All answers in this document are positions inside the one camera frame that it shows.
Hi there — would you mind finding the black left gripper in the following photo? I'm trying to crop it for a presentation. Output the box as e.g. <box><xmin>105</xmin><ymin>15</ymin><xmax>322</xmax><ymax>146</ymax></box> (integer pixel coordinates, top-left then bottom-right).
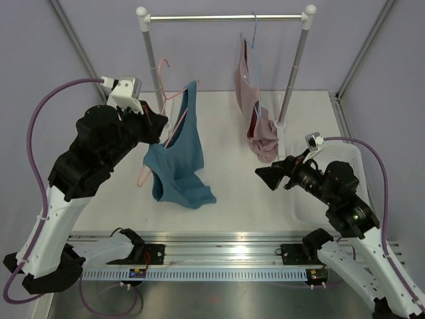
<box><xmin>104</xmin><ymin>98</ymin><xmax>169</xmax><ymax>167</ymax></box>

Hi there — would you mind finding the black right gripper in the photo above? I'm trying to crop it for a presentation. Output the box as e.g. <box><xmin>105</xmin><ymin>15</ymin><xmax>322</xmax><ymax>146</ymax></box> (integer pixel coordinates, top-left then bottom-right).
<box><xmin>255</xmin><ymin>148</ymin><xmax>336</xmax><ymax>206</ymax></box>

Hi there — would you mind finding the pink wire hanger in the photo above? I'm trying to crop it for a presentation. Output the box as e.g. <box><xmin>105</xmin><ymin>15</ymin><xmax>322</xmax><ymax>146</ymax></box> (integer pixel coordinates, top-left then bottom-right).
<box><xmin>136</xmin><ymin>58</ymin><xmax>200</xmax><ymax>187</ymax></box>

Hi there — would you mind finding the teal tank top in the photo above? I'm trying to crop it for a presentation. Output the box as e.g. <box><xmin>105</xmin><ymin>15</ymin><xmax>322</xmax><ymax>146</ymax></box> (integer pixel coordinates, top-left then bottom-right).
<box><xmin>143</xmin><ymin>80</ymin><xmax>216</xmax><ymax>209</ymax></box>

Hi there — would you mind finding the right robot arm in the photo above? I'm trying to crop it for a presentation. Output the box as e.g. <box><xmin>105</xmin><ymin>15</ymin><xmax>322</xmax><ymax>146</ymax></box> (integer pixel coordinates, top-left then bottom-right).
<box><xmin>255</xmin><ymin>154</ymin><xmax>424</xmax><ymax>318</ymax></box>

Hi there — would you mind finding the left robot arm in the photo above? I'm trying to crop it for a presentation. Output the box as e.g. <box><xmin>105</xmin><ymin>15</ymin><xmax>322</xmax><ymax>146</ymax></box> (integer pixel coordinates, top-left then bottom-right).
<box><xmin>3</xmin><ymin>100</ymin><xmax>168</xmax><ymax>296</ymax></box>

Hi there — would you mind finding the pink tank top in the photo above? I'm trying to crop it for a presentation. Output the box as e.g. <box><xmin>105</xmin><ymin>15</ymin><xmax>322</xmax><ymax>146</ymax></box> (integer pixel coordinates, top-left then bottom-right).
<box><xmin>234</xmin><ymin>36</ymin><xmax>278</xmax><ymax>163</ymax></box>

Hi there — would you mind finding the white plastic basket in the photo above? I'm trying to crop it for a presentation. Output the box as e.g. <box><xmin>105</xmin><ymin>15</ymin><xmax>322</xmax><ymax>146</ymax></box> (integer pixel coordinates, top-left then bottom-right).
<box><xmin>289</xmin><ymin>141</ymin><xmax>369</xmax><ymax>233</ymax></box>

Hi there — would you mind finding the white clothes rack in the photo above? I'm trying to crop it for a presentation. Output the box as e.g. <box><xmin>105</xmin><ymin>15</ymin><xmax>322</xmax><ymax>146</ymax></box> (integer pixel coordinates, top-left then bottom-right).
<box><xmin>135</xmin><ymin>5</ymin><xmax>317</xmax><ymax>160</ymax></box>

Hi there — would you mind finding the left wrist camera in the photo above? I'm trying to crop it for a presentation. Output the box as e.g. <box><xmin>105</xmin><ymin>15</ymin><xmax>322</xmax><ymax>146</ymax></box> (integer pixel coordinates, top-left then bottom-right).
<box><xmin>101</xmin><ymin>76</ymin><xmax>143</xmax><ymax>113</ymax></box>

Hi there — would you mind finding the blue wire hanger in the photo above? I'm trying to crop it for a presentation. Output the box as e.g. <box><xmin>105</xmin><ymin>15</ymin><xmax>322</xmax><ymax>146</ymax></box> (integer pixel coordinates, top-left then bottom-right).
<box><xmin>250</xmin><ymin>12</ymin><xmax>262</xmax><ymax>118</ymax></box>

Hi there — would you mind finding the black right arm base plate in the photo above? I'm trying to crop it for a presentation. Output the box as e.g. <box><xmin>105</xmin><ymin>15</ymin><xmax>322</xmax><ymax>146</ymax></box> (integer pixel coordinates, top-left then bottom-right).
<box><xmin>280</xmin><ymin>243</ymin><xmax>322</xmax><ymax>265</ymax></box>

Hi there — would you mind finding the aluminium frame post right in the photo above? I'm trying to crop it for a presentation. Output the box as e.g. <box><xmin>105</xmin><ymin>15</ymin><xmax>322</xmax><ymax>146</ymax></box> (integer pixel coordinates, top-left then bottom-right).
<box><xmin>329</xmin><ymin>0</ymin><xmax>399</xmax><ymax>138</ymax></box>

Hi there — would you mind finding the aluminium frame post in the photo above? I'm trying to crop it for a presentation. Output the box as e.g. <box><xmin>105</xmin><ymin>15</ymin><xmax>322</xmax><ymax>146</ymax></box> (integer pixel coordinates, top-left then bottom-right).
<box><xmin>329</xmin><ymin>0</ymin><xmax>399</xmax><ymax>138</ymax></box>
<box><xmin>46</xmin><ymin>0</ymin><xmax>110</xmax><ymax>100</ymax></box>

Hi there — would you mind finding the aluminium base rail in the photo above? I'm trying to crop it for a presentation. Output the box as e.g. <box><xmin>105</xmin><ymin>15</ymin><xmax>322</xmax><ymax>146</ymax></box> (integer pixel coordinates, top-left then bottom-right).
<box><xmin>66</xmin><ymin>234</ymin><xmax>406</xmax><ymax>268</ymax></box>

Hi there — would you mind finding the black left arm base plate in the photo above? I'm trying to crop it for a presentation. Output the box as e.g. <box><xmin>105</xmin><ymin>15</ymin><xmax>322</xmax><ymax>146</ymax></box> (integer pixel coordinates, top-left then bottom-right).
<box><xmin>108</xmin><ymin>243</ymin><xmax>165</xmax><ymax>266</ymax></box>

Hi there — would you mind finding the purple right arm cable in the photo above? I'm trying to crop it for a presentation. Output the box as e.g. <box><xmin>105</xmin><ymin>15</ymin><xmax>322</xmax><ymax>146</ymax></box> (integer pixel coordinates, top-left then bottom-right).
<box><xmin>323</xmin><ymin>136</ymin><xmax>422</xmax><ymax>308</ymax></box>

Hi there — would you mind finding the white slotted cable duct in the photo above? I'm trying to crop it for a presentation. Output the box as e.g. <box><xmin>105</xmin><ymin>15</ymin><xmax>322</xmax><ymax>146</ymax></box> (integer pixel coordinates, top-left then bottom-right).
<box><xmin>82</xmin><ymin>267</ymin><xmax>307</xmax><ymax>282</ymax></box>

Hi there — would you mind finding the aluminium frame post left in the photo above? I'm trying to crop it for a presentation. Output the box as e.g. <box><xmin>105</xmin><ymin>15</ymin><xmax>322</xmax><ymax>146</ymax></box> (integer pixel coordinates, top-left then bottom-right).
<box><xmin>46</xmin><ymin>0</ymin><xmax>110</xmax><ymax>100</ymax></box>

